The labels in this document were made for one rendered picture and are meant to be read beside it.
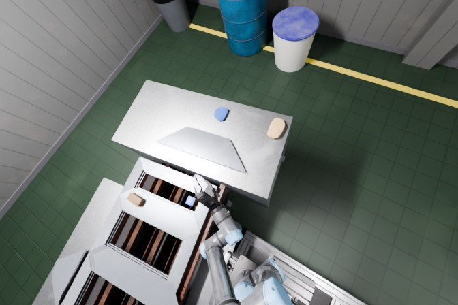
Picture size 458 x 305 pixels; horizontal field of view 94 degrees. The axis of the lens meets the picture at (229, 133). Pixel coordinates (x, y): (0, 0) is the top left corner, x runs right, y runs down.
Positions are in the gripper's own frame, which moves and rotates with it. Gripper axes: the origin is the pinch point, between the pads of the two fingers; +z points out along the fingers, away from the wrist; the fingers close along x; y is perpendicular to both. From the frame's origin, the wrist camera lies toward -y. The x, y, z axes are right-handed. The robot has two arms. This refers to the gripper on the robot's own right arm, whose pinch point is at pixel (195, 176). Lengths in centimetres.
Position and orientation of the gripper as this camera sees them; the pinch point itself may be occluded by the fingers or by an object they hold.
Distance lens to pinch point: 109.2
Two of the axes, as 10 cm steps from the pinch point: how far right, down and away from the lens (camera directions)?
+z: -5.6, -7.3, 4.0
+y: 2.8, 2.9, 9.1
